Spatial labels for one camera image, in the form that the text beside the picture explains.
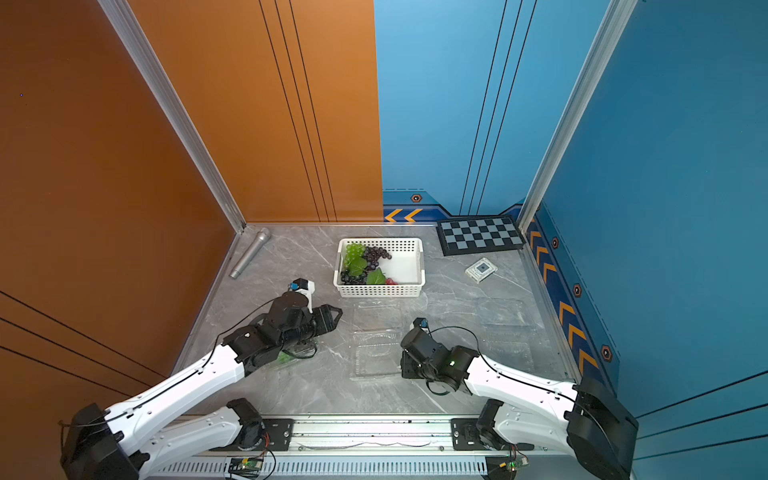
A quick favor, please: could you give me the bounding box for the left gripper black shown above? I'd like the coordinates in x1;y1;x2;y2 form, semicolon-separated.
279;302;345;353

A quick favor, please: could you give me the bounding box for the clear clamshell container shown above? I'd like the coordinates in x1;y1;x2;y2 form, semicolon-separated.
351;300;403;380
268;340;318;370

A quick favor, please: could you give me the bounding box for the green grape leaf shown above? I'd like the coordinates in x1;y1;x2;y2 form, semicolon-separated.
347;257;368;277
366;268;387;285

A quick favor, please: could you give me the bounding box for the dark purple grape bunch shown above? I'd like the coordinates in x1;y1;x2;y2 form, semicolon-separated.
362;246;392;271

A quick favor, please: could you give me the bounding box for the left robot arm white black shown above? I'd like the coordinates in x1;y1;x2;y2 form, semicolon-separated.
60;284;343;479

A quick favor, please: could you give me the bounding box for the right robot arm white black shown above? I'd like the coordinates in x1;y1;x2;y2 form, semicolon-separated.
400;319;639;479

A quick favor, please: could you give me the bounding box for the small black grape bunch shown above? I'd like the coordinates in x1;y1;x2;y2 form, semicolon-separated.
339;269;368;285

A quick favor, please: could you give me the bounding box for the small green grape bunch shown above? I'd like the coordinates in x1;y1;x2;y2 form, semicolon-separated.
342;242;366;268

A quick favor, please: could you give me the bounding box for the white perforated plastic basket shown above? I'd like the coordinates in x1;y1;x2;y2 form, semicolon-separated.
333;237;426;298

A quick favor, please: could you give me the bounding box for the silver microphone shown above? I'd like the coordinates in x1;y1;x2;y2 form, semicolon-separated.
229;227;272;279

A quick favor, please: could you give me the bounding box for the black grey chessboard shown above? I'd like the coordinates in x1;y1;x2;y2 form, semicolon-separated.
436;215;525;256

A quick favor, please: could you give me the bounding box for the right green circuit board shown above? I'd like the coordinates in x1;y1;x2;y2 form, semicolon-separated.
499;453;529;473

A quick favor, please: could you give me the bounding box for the green circuit board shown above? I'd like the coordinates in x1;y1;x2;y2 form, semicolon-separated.
226;457;264;479
499;453;529;473

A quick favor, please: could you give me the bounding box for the left green circuit board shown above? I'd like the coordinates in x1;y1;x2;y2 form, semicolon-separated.
226;457;264;479

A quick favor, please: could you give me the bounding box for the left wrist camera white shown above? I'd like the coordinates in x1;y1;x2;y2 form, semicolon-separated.
289;278;315;313

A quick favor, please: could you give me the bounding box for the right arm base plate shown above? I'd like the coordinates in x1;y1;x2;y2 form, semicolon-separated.
450;418;511;451

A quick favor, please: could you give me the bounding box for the aluminium rail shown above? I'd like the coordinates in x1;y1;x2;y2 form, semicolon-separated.
119;413;625;458

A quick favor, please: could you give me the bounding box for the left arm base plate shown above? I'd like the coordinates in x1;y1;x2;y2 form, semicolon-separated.
214;418;295;452

